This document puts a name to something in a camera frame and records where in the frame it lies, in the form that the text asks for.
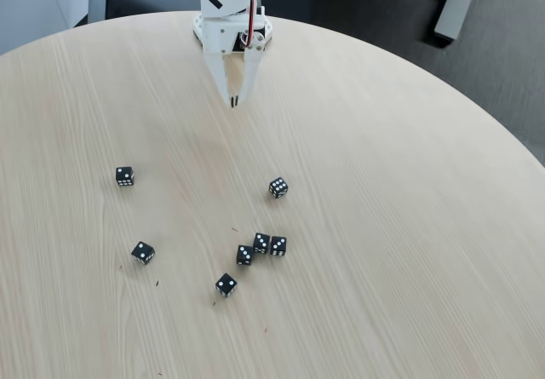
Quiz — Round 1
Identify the grey desk leg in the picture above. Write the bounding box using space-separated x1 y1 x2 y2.
433 0 483 42

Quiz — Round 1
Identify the black die showing three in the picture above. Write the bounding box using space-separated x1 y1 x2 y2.
269 235 288 257
236 244 255 267
252 233 272 256

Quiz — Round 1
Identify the red black servo cable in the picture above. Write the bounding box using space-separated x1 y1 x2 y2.
243 0 264 50

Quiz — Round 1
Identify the black die showing two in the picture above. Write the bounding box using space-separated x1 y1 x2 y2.
130 240 156 266
215 273 238 299

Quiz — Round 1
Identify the black die showing one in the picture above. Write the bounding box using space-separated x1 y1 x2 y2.
115 166 135 187

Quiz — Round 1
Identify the black die showing six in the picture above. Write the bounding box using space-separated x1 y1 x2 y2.
268 177 290 199

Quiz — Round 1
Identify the white cabinet panel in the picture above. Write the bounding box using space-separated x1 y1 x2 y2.
0 0 107 56

